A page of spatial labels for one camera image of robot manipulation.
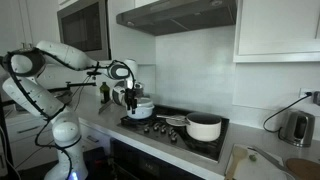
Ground wooden spatula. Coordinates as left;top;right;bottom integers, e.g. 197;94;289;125
225;145;250;180

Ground cream saucepan with long handle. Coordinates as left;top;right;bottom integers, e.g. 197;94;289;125
155;111;223;143

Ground white casserole lid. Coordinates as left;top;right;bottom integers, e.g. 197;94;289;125
134;97;155;110

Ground white cabinet with steel handles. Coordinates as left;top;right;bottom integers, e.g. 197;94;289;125
0;0;63;56

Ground steel kitchen knife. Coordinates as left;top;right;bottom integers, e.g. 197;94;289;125
247;145;295;178

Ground white wall cabinet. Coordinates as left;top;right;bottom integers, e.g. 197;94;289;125
232;0;320;64

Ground stainless electric kettle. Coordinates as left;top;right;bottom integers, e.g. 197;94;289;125
278;109;316;148

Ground dark green oil bottle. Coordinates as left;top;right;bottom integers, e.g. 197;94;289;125
99;81;111;105

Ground white cutting board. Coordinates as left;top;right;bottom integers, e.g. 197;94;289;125
224;143;296;180

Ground cream lid metal handle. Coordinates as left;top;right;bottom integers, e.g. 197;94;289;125
165;115;188;128

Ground white base drawers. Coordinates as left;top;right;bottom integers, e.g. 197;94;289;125
4;109;112;172

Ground round wooden board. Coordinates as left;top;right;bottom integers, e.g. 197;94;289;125
285;157;320;180

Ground white casserole pot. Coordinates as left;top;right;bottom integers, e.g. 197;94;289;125
126;105;155;121

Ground black kettle power cable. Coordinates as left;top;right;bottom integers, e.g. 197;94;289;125
262;92;313;134

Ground black built-in oven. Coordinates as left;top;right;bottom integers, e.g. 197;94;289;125
109;137;205;180

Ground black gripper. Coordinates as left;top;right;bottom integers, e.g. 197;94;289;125
124;87;138;115

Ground white wall outlet with plug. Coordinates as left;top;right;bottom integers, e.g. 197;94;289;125
298;87;320;106

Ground black gas cooktop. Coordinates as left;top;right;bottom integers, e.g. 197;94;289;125
116;104;231;164

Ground steel range hood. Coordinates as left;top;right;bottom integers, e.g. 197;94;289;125
115;0;238;37

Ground steel built-in microwave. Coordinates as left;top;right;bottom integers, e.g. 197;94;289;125
56;0;112;63

